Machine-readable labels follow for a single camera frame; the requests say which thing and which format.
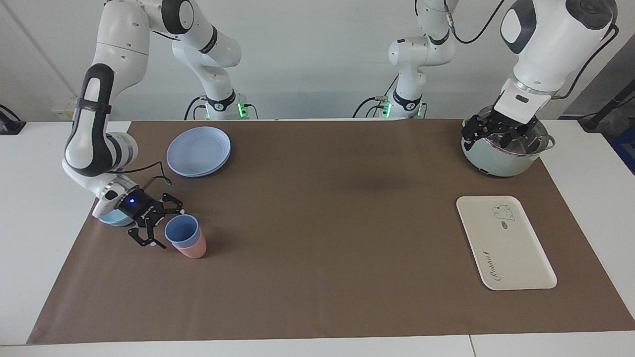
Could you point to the light blue bowl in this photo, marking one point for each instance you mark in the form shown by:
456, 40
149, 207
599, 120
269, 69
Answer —
114, 219

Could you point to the clear wall socket box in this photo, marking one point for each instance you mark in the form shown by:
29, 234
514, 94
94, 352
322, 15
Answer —
64, 106

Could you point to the blue box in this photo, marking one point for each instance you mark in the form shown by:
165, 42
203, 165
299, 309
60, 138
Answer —
626, 148

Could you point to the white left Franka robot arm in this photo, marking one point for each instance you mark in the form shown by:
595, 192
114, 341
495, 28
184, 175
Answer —
550, 44

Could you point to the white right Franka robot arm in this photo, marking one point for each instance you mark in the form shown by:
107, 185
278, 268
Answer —
116, 54

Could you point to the brown table mat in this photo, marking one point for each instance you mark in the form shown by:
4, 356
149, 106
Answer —
322, 238

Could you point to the cream rabbit print tray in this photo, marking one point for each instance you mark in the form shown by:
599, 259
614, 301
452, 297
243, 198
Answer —
506, 243

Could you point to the black stand foot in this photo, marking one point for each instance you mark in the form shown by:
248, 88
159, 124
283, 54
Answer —
603, 111

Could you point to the light blue plate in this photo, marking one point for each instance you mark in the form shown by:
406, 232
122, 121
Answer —
198, 151

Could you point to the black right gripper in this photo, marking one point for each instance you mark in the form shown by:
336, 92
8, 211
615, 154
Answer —
141, 210

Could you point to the blue ribbed plastic cup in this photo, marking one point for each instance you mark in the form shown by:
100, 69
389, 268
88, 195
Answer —
182, 233

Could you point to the pink plastic cup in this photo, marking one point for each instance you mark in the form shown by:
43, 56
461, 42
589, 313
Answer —
196, 250

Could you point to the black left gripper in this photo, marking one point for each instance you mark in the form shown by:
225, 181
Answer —
511, 128

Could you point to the pale green cooking pot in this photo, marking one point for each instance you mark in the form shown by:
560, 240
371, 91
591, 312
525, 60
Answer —
496, 163

